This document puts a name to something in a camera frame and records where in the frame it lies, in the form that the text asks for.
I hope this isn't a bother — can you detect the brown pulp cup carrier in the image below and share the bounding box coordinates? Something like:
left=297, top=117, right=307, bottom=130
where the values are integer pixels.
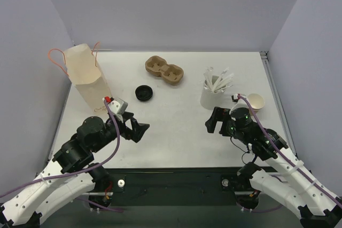
left=145, top=56, right=184, bottom=85

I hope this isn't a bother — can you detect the beige paper takeout bag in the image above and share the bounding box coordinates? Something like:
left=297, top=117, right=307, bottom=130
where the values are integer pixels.
left=48, top=44, right=112, bottom=115

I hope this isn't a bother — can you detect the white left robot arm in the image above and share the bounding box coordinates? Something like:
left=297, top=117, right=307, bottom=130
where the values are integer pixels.
left=1, top=112, right=150, bottom=227

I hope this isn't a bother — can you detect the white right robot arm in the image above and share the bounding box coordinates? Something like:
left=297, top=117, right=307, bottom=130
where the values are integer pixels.
left=205, top=107, right=341, bottom=227

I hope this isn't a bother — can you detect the brown paper coffee cup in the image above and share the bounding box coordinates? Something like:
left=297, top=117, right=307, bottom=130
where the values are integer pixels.
left=247, top=93, right=265, bottom=113

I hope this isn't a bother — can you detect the white cylindrical straw holder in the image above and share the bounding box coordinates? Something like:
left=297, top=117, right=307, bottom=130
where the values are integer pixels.
left=200, top=81, right=225, bottom=110

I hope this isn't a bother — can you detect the black plastic cup lid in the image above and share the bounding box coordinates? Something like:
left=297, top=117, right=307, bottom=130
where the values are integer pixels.
left=135, top=85, right=153, bottom=102

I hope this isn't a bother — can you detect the white wrapped straw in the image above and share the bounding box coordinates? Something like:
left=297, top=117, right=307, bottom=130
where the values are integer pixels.
left=219, top=67, right=229, bottom=82
left=204, top=67, right=214, bottom=92
left=212, top=73, right=234, bottom=92
left=214, top=82, right=233, bottom=93

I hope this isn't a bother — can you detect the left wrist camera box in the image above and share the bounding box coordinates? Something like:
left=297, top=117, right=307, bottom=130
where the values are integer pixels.
left=103, top=96, right=128, bottom=116

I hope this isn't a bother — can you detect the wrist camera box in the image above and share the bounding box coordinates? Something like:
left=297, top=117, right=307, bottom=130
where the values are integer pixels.
left=103, top=96, right=128, bottom=116
left=231, top=93, right=249, bottom=112

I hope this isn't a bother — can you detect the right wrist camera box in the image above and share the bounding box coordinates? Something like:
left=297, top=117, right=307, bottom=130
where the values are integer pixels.
left=231, top=93, right=249, bottom=112

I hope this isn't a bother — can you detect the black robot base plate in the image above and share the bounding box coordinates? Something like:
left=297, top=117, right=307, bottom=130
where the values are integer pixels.
left=88, top=168, right=270, bottom=213

